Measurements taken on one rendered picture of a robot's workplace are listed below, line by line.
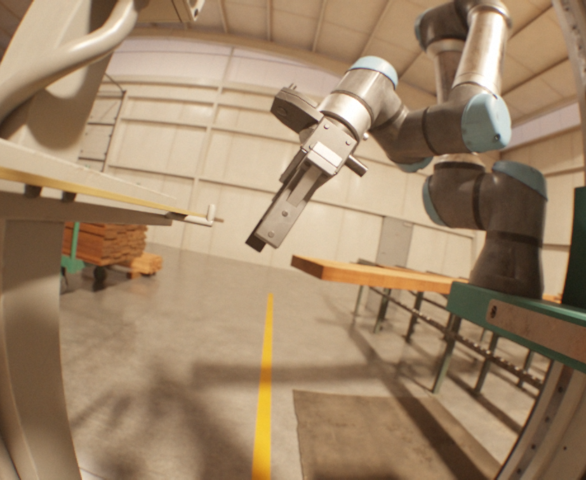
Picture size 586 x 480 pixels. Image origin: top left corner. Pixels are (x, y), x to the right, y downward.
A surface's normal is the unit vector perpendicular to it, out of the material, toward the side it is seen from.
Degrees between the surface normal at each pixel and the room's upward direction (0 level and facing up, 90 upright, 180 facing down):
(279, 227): 82
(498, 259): 73
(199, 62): 90
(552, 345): 90
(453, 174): 99
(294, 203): 110
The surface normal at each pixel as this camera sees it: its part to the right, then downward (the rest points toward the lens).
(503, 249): -0.76, -0.44
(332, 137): 0.23, -0.07
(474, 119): -0.86, 0.14
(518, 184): -0.70, -0.12
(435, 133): -0.82, 0.41
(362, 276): 0.38, 0.09
